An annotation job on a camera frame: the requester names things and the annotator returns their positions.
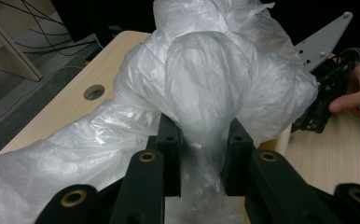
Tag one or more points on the cream square trash bin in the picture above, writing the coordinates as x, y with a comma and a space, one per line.
283, 141

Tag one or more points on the clear plastic bag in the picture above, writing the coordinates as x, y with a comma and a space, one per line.
206, 77

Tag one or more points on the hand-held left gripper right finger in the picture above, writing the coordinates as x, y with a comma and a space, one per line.
238, 155

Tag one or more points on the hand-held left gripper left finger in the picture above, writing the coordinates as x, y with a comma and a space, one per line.
170, 155

